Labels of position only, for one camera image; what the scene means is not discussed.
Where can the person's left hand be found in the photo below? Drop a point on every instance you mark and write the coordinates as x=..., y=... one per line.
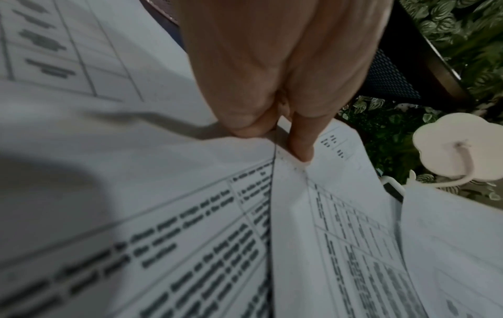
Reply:
x=275, y=46

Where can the pile of printed papers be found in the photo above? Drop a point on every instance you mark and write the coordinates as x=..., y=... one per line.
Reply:
x=98, y=186

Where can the printed paper sheet bundle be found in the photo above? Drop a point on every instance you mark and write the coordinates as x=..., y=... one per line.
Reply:
x=334, y=233

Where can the black mesh tiered tray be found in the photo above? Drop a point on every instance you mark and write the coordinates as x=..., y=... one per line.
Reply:
x=393, y=77

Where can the green plant wall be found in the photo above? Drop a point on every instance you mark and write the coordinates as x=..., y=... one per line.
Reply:
x=471, y=46

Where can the white flower-shaped desk lamp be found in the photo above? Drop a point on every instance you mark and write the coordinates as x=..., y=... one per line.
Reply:
x=452, y=149

